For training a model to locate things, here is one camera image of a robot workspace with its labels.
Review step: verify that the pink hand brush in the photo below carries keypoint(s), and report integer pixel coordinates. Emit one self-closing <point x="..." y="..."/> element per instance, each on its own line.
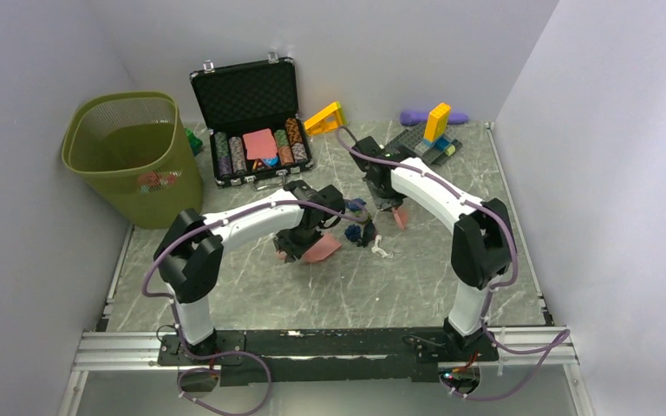
<point x="401" y="217"/>

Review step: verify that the green mesh waste bin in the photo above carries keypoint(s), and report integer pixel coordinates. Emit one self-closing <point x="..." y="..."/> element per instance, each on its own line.
<point x="112" y="139"/>

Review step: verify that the yellow tall building brick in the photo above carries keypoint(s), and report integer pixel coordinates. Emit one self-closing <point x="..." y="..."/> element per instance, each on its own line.
<point x="436" y="123"/>

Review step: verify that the dark blue paper scrap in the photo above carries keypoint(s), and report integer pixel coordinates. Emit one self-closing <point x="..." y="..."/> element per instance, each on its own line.
<point x="355" y="205"/>

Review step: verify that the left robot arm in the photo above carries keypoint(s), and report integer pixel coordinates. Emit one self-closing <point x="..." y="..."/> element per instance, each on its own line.
<point x="190" y="255"/>

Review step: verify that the grey building brick assembly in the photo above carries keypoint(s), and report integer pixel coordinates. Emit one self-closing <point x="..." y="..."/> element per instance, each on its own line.
<point x="411" y="143"/>

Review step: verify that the yellow triangular toy block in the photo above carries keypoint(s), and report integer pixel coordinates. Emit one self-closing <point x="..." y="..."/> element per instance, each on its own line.
<point x="326" y="120"/>

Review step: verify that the purple cylinder toy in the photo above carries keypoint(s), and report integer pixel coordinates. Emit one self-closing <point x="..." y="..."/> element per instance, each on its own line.
<point x="410" y="118"/>

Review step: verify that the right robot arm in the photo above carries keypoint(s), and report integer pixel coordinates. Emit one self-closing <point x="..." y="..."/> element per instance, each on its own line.
<point x="482" y="241"/>

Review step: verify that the magenta paper scrap right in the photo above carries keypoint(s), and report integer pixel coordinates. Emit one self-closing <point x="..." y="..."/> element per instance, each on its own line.
<point x="156" y="181"/>

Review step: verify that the pink card in case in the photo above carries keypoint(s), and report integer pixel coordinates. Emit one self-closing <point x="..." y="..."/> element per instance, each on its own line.
<point x="260" y="144"/>

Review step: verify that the black poker chip case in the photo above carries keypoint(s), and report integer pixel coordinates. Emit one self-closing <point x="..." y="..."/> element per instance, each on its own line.
<point x="244" y="98"/>

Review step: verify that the black paper scrap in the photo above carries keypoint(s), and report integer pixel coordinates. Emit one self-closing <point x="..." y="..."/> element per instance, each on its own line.
<point x="368" y="234"/>

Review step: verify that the white paper scrap large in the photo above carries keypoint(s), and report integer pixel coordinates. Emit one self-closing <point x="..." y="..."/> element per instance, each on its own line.
<point x="378" y="250"/>

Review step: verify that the black mounting base bar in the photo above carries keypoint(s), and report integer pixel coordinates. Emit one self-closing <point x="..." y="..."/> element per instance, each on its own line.
<point x="418" y="354"/>

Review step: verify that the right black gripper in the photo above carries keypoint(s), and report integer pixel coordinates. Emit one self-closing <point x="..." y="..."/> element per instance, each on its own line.
<point x="386" y="204"/>

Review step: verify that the green toy behind bin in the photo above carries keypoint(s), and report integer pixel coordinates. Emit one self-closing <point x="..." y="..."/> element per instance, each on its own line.
<point x="195" y="143"/>

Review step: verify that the pink plastic dustpan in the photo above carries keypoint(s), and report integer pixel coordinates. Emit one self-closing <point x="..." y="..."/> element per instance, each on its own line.
<point x="317" y="252"/>

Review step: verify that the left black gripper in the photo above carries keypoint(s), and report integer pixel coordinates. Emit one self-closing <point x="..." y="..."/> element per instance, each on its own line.
<point x="293" y="251"/>

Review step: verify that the blue paper scrap lower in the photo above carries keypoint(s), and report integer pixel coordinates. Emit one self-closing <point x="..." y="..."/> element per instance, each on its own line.
<point x="353" y="233"/>

